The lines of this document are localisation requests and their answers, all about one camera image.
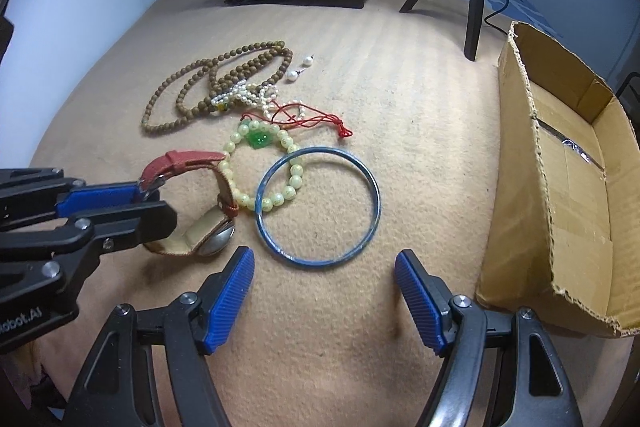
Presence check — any red strap wristwatch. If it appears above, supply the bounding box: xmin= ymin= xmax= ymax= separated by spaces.
xmin=139 ymin=150 xmax=239 ymax=257

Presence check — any pale green bead bracelet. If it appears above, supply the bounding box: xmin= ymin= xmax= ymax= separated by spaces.
xmin=217 ymin=118 xmax=306 ymax=212

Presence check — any green jade red cord pendant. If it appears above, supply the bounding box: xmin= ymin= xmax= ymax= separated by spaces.
xmin=238 ymin=101 xmax=352 ymax=150

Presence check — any blue bangle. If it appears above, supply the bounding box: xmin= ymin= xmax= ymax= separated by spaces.
xmin=254 ymin=145 xmax=382 ymax=270

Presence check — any white pearl bracelet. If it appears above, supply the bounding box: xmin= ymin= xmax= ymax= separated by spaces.
xmin=208 ymin=79 xmax=306 ymax=124

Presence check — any brown wooden bead necklace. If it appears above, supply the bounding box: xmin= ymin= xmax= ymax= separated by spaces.
xmin=140 ymin=39 xmax=294 ymax=137

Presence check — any cardboard box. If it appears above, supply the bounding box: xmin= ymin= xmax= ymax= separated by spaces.
xmin=476 ymin=22 xmax=639 ymax=338

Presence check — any tan blanket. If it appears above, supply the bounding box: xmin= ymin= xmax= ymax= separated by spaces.
xmin=32 ymin=0 xmax=504 ymax=426

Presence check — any black power cable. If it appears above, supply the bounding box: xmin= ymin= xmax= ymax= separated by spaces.
xmin=479 ymin=0 xmax=516 ymax=39

